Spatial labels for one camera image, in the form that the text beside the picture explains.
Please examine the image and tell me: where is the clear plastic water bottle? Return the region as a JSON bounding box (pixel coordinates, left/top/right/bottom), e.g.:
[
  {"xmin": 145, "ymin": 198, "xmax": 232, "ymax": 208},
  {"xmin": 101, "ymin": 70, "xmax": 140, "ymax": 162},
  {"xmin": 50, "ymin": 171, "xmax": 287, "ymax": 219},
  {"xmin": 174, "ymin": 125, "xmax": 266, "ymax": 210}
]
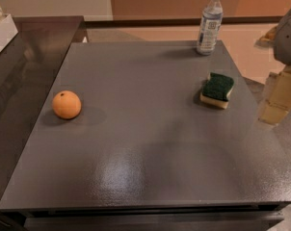
[{"xmin": 197, "ymin": 0, "xmax": 224, "ymax": 55}]

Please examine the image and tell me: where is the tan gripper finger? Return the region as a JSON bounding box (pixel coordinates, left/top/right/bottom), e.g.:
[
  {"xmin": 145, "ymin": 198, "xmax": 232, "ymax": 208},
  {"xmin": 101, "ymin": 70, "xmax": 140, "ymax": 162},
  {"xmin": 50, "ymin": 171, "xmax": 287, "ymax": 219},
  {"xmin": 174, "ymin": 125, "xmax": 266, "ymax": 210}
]
[
  {"xmin": 258, "ymin": 26, "xmax": 278, "ymax": 47},
  {"xmin": 258, "ymin": 65, "xmax": 291, "ymax": 125}
]

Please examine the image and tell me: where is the green and yellow sponge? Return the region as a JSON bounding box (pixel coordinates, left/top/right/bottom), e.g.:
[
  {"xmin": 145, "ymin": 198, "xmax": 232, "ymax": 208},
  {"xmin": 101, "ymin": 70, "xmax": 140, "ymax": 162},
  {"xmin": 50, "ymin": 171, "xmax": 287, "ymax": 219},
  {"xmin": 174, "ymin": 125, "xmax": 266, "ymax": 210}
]
[{"xmin": 199, "ymin": 72, "xmax": 234, "ymax": 109}]

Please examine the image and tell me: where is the dark glossy side table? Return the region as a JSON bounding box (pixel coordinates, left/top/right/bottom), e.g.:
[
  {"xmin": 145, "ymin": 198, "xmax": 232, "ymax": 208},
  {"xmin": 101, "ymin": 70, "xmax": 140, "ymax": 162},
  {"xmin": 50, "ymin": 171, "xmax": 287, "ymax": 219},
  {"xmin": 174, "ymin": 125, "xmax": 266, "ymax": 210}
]
[{"xmin": 0, "ymin": 16, "xmax": 87, "ymax": 200}]

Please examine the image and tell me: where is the white box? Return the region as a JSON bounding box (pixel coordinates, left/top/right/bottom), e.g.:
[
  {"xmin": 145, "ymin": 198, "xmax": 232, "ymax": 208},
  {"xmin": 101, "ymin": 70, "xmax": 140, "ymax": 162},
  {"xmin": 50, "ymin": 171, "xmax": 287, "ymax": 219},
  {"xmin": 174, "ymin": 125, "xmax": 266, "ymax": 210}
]
[{"xmin": 0, "ymin": 13, "xmax": 18, "ymax": 53}]

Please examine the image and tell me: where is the orange fruit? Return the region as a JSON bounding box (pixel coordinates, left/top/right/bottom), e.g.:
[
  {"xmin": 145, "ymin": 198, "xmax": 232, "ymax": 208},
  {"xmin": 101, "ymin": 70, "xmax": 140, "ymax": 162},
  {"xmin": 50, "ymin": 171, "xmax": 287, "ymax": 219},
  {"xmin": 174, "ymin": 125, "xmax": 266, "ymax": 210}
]
[{"xmin": 52, "ymin": 90, "xmax": 82, "ymax": 119}]

